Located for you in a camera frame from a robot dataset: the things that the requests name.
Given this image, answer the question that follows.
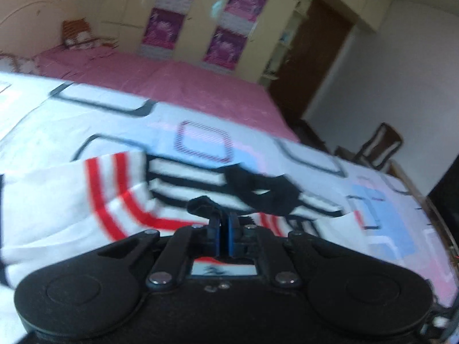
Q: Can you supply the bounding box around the striped knit child sweater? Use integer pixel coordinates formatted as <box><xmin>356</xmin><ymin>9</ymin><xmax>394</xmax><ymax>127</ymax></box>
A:
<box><xmin>1</xmin><ymin>151</ymin><xmax>352</xmax><ymax>287</ymax></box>

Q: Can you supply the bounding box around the pink bed sheet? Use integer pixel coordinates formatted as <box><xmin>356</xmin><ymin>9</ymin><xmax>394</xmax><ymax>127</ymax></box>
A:
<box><xmin>34</xmin><ymin>46</ymin><xmax>299</xmax><ymax>141</ymax></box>

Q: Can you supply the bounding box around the dark wooden chair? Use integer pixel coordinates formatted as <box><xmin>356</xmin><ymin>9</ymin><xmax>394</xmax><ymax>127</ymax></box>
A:
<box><xmin>334</xmin><ymin>123</ymin><xmax>404</xmax><ymax>171</ymax></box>

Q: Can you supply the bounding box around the lower right purple poster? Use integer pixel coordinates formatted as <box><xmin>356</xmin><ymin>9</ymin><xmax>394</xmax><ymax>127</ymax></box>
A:
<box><xmin>203</xmin><ymin>26</ymin><xmax>247</xmax><ymax>71</ymax></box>

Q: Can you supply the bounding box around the purple poster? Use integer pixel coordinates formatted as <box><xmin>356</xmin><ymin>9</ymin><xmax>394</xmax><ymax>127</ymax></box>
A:
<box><xmin>203</xmin><ymin>26</ymin><xmax>247</xmax><ymax>71</ymax></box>
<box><xmin>142</xmin><ymin>8</ymin><xmax>185</xmax><ymax>50</ymax></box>
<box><xmin>225</xmin><ymin>0</ymin><xmax>268</xmax><ymax>22</ymax></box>

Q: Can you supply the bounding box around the wooden bed footboard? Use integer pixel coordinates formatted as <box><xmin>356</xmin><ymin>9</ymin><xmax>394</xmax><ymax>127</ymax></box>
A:
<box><xmin>388</xmin><ymin>160</ymin><xmax>458</xmax><ymax>264</ymax></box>

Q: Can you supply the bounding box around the patterned white bed sheet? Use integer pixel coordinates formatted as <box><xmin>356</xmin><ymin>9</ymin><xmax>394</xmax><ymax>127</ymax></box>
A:
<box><xmin>0</xmin><ymin>71</ymin><xmax>453</xmax><ymax>344</ymax></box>

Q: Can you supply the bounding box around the cream wardrobe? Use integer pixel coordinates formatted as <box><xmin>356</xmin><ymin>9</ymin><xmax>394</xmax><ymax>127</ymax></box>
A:
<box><xmin>99</xmin><ymin>0</ymin><xmax>392</xmax><ymax>82</ymax></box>

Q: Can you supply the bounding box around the lower left purple poster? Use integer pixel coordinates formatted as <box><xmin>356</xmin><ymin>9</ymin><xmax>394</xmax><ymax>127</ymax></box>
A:
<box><xmin>142</xmin><ymin>8</ymin><xmax>185</xmax><ymax>50</ymax></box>

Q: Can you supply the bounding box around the dark brown wooden door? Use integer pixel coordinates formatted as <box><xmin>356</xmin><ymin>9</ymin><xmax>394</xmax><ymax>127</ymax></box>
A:
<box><xmin>269</xmin><ymin>0</ymin><xmax>352</xmax><ymax>123</ymax></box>

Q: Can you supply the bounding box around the cream corner shelf unit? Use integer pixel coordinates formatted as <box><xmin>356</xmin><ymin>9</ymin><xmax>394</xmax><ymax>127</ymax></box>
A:
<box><xmin>258</xmin><ymin>8</ymin><xmax>306</xmax><ymax>89</ymax></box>

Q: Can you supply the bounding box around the upper right purple poster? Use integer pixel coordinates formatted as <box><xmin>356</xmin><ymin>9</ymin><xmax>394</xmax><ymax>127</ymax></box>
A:
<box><xmin>225</xmin><ymin>0</ymin><xmax>268</xmax><ymax>22</ymax></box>

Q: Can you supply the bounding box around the white patterned pillow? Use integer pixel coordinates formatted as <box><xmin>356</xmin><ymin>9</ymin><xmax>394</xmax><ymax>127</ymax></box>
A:
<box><xmin>0</xmin><ymin>53</ymin><xmax>40</xmax><ymax>75</ymax></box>

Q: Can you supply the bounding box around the cream rounded headboard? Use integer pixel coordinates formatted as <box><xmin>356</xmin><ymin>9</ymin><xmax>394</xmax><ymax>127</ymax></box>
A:
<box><xmin>0</xmin><ymin>0</ymin><xmax>79</xmax><ymax>58</ymax></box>

